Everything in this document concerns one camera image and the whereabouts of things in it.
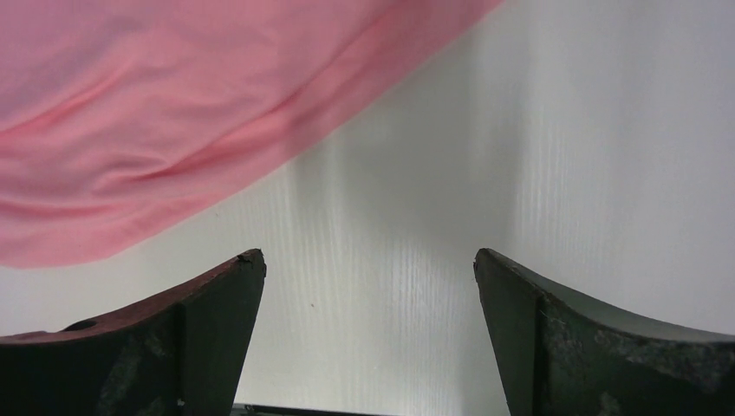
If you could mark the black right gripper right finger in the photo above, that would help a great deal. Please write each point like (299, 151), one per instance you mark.
(561, 352)

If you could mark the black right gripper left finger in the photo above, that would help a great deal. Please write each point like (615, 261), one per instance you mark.
(179, 352)

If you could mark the pink t shirt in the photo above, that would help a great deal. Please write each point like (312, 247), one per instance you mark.
(119, 119)

